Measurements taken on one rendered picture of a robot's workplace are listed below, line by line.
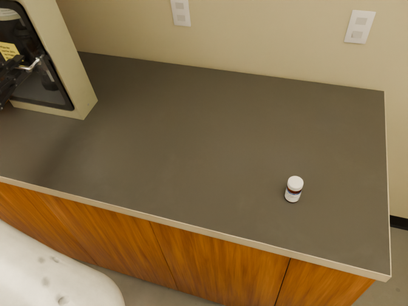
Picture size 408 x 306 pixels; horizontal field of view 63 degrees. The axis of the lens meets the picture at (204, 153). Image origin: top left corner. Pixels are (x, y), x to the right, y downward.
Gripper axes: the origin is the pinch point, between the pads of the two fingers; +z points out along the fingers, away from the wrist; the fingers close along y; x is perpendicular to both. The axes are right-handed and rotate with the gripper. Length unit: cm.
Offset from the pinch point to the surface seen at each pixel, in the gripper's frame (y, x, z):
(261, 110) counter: -26, -74, 24
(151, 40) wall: -18, -22, 48
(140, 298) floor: -120, -27, -29
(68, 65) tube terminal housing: -5.0, -10.9, 9.2
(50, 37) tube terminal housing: 6.4, -10.9, 7.6
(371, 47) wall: -11, -106, 48
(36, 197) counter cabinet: -41.7, -0.6, -22.3
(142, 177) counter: -26, -43, -14
